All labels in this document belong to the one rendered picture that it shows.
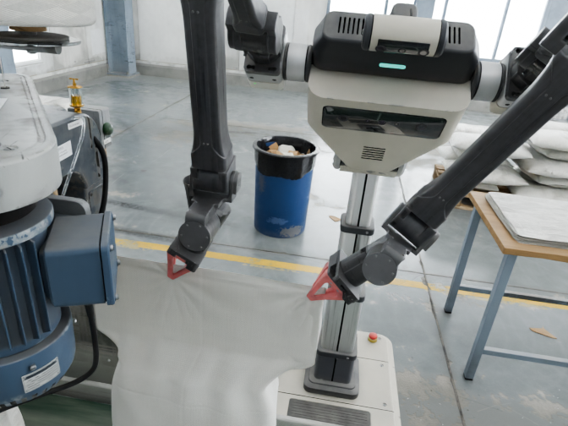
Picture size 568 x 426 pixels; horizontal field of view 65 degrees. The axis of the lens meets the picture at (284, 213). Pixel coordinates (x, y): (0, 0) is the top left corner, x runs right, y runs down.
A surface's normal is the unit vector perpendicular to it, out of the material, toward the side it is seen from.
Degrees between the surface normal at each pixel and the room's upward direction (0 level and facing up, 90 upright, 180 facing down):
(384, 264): 79
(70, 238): 1
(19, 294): 90
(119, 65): 90
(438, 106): 40
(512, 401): 0
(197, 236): 89
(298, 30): 90
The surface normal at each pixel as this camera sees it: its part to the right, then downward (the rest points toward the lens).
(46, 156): 1.00, 0.10
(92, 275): 0.27, 0.44
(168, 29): -0.14, 0.42
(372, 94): -0.03, -0.42
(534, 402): 0.08, -0.90
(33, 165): 0.95, 0.21
